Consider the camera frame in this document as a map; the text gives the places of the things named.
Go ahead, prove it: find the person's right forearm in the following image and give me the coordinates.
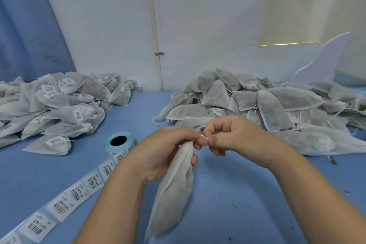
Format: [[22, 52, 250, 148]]
[[266, 143, 366, 244]]

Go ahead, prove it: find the white curved board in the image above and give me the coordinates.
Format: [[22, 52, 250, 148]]
[[293, 32, 351, 86]]

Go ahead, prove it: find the pile of unlabelled herb bags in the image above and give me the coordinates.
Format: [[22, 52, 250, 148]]
[[153, 67, 366, 157]]

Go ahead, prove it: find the blue label roll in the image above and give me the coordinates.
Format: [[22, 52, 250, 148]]
[[0, 132, 137, 244]]

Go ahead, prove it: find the person's left hand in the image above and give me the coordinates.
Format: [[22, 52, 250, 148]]
[[122, 127, 202, 182]]

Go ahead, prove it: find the blue curtain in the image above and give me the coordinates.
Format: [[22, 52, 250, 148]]
[[0, 0, 77, 83]]

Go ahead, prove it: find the white wall pipe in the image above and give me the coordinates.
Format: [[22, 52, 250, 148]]
[[144, 0, 165, 91]]

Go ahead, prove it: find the large beige panel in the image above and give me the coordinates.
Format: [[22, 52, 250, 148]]
[[334, 1, 366, 82]]

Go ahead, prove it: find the pile of labelled herb bags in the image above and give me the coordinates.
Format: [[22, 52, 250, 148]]
[[0, 72, 142, 156]]

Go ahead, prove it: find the person's left forearm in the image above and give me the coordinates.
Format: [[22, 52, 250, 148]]
[[73, 158, 151, 244]]

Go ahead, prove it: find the white pouch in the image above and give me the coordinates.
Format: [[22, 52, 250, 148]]
[[144, 140, 196, 242]]

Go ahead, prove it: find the person's right hand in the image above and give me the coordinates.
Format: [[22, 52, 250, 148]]
[[194, 115, 287, 169]]

